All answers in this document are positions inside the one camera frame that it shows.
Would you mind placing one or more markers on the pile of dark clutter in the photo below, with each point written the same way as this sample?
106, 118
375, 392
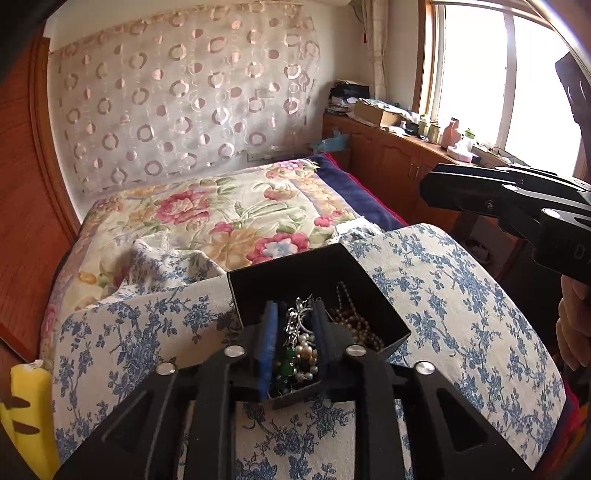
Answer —
344, 94

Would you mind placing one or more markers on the navy blanket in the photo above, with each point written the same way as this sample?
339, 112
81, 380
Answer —
355, 194

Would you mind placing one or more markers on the circle-patterned sheer curtain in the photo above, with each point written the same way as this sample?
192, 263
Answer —
184, 92

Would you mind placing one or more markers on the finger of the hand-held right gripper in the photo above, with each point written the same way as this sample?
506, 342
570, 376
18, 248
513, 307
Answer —
461, 196
461, 173

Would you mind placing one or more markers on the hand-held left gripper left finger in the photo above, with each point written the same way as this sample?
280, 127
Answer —
268, 350

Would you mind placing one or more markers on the wooden cabinet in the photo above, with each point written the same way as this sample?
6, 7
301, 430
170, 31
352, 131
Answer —
383, 157

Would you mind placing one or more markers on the pink floral blanket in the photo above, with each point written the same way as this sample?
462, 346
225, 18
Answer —
207, 217

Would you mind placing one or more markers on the grey slipper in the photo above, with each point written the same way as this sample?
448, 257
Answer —
480, 249

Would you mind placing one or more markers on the white wall outlet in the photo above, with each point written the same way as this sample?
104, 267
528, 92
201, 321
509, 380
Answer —
258, 157

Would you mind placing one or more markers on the green capped bottle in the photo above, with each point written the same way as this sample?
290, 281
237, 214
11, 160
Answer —
468, 136

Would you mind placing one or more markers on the cardboard box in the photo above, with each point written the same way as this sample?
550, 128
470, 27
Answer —
374, 115

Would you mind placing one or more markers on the white lace window curtain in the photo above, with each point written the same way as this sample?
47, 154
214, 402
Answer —
376, 46

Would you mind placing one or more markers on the small pale bottle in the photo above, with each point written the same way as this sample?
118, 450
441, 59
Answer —
434, 130
422, 125

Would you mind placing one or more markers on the person's right hand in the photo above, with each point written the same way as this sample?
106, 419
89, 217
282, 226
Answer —
572, 323

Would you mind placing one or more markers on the wooden framed window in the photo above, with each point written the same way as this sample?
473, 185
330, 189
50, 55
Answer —
475, 69

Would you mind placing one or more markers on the black box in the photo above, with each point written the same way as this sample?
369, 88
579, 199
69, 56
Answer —
300, 272

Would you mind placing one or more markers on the yellow plush toy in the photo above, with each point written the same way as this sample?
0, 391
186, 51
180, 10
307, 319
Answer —
27, 392

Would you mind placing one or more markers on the tissue pack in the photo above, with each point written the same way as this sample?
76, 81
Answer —
459, 154

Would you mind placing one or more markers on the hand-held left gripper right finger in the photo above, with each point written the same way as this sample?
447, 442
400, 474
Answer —
321, 337

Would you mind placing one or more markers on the teal plastic bag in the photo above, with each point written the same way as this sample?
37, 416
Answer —
330, 143

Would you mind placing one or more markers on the pink figurine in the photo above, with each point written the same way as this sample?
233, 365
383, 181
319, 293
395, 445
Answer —
451, 134

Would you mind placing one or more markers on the blue floral cloth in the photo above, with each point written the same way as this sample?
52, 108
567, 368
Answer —
443, 295

